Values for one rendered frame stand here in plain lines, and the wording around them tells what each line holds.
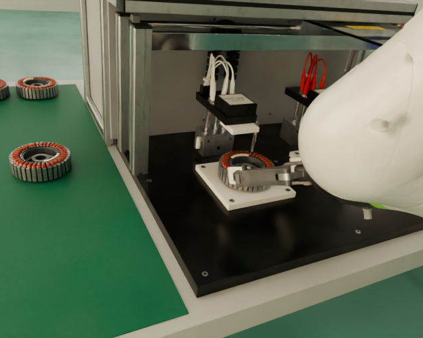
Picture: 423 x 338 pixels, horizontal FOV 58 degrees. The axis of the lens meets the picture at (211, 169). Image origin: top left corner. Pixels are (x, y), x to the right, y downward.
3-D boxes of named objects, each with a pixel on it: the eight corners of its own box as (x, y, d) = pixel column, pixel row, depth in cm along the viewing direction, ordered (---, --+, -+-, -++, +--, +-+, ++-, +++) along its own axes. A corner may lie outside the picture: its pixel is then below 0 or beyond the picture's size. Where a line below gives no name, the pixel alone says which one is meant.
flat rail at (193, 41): (395, 49, 91) (399, 37, 90) (142, 50, 65) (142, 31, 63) (391, 48, 92) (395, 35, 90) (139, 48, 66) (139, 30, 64)
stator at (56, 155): (-2, 173, 75) (-6, 156, 73) (40, 150, 84) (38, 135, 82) (43, 190, 72) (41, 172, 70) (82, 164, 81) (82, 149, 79)
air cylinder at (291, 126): (313, 142, 99) (319, 123, 96) (290, 145, 96) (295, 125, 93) (301, 134, 103) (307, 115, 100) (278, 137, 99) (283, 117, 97)
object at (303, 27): (320, 37, 87) (325, 18, 85) (299, 37, 84) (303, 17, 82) (307, 33, 90) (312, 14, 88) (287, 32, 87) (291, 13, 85)
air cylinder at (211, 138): (231, 153, 88) (235, 131, 86) (202, 157, 85) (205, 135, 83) (221, 143, 92) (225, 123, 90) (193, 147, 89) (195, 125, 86)
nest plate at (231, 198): (295, 197, 75) (296, 192, 75) (227, 210, 69) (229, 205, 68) (255, 160, 87) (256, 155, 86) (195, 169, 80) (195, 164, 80)
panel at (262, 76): (331, 117, 116) (361, 12, 101) (111, 139, 88) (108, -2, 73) (328, 116, 117) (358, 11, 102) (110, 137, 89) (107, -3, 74)
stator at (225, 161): (283, 188, 75) (287, 172, 73) (233, 198, 71) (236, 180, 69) (254, 161, 84) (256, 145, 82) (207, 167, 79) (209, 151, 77)
